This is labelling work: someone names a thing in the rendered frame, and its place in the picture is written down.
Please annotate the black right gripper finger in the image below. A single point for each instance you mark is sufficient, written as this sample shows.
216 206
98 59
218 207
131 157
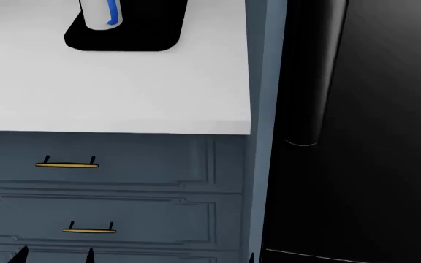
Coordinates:
251 259

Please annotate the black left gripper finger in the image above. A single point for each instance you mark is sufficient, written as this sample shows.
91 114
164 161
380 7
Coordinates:
20 257
90 257

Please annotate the blue-grey counter cabinet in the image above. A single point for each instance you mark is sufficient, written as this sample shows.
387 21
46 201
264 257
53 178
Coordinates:
263 164

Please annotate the blue-grey drawer front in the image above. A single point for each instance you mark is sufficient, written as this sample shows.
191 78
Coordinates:
159 257
141 161
152 222

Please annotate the black refrigerator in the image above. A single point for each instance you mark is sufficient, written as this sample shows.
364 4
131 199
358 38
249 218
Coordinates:
378 137

